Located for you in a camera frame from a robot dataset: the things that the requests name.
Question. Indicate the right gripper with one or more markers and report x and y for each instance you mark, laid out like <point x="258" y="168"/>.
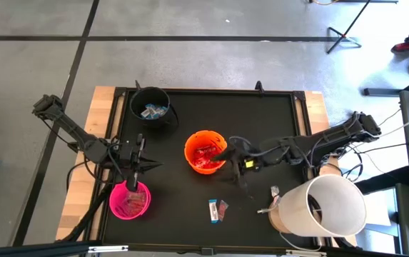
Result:
<point x="247" y="157"/>

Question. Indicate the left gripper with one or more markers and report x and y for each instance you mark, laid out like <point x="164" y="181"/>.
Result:
<point x="129" y="153"/>

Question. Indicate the clear packet orange candy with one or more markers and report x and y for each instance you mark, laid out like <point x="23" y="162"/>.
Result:
<point x="140" y="201"/>

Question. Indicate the clear packet red candy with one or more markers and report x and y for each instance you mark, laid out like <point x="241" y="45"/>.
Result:
<point x="128" y="205"/>
<point x="222" y="210"/>

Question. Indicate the long white candy bar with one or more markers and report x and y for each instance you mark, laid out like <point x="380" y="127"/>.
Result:
<point x="147" y="113"/>

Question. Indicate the small blue white candy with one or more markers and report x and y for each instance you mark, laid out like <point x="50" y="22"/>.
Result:
<point x="159" y="110"/>

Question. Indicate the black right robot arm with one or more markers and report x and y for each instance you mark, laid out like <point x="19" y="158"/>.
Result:
<point x="332" y="137"/>

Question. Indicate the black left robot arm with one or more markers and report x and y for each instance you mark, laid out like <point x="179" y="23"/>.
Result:
<point x="68" y="125"/>

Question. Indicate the blue white candy packet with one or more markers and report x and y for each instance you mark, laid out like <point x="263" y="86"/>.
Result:
<point x="213" y="210"/>

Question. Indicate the pink plastic bucket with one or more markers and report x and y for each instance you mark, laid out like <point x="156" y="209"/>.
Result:
<point x="118" y="210"/>

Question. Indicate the orange pumpkin bucket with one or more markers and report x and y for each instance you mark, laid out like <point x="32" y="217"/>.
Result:
<point x="189" y="150"/>

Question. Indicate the small white plug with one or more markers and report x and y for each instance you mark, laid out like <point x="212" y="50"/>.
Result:
<point x="266" y="210"/>

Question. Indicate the black pumpkin bucket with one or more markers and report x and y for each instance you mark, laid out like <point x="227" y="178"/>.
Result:
<point x="134" y="100"/>

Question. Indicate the black desk foot bar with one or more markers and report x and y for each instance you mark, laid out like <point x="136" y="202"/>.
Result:
<point x="379" y="92"/>

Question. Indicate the silver frame bracket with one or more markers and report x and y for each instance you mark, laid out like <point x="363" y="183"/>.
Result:
<point x="306" y="253"/>
<point x="107" y="248"/>

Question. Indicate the black aluminium rig frame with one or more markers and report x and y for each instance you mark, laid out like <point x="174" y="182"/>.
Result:
<point x="29" y="250"/>

